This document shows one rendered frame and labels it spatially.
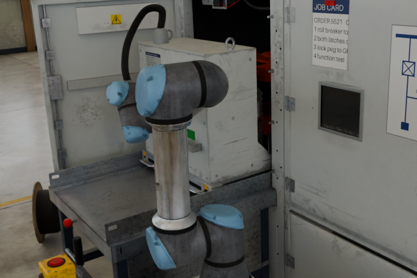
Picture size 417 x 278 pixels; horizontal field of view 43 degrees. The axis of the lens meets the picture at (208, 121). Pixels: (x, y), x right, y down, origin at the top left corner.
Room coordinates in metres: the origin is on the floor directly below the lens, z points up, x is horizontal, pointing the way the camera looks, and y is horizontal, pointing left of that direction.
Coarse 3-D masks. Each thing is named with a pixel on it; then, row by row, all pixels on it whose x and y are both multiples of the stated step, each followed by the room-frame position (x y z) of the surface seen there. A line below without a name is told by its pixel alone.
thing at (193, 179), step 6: (144, 150) 2.15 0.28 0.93; (144, 156) 2.15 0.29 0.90; (150, 156) 2.09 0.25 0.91; (150, 162) 2.10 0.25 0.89; (192, 174) 1.84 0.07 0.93; (192, 180) 1.82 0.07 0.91; (198, 180) 1.79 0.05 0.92; (192, 186) 1.82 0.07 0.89; (198, 186) 1.79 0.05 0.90; (210, 186) 1.72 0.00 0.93; (216, 186) 1.73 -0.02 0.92; (222, 186) 1.74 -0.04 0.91
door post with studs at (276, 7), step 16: (272, 0) 1.85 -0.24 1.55; (272, 16) 1.84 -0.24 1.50; (272, 32) 1.85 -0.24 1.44; (272, 48) 1.85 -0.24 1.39; (272, 64) 1.85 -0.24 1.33; (272, 80) 1.85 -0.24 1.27; (272, 96) 1.85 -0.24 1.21; (272, 112) 1.85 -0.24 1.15; (272, 128) 1.85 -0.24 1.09; (272, 144) 1.86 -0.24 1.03; (272, 160) 1.86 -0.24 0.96; (272, 176) 1.86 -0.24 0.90
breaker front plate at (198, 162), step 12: (144, 48) 2.11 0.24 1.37; (156, 48) 2.02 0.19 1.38; (144, 60) 2.11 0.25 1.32; (168, 60) 1.95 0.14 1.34; (180, 60) 1.88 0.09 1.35; (192, 60) 1.81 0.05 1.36; (192, 120) 1.82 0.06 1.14; (204, 120) 1.76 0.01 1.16; (204, 132) 1.76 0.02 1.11; (192, 144) 1.83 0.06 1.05; (204, 144) 1.76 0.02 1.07; (192, 156) 1.83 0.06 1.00; (204, 156) 1.77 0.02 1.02; (192, 168) 1.84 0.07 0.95; (204, 168) 1.77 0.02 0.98; (204, 180) 1.77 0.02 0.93
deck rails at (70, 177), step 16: (112, 160) 2.10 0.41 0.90; (128, 160) 2.14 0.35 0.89; (64, 176) 1.98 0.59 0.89; (80, 176) 2.02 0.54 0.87; (96, 176) 2.05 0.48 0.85; (256, 176) 1.82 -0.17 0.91; (208, 192) 1.70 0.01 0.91; (224, 192) 1.74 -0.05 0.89; (240, 192) 1.78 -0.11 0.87; (256, 192) 1.82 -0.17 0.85; (192, 208) 1.66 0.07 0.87; (112, 224) 1.50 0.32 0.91; (128, 224) 1.53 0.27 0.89; (144, 224) 1.56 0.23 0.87; (112, 240) 1.50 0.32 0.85
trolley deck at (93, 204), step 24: (144, 168) 2.14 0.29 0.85; (72, 192) 1.91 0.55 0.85; (96, 192) 1.89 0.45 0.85; (120, 192) 1.88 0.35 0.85; (144, 192) 1.87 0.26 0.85; (192, 192) 1.85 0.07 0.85; (264, 192) 1.82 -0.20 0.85; (72, 216) 1.75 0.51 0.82; (96, 216) 1.69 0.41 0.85; (120, 216) 1.68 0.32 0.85; (96, 240) 1.56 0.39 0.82; (120, 240) 1.50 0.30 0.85; (144, 240) 1.52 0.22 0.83
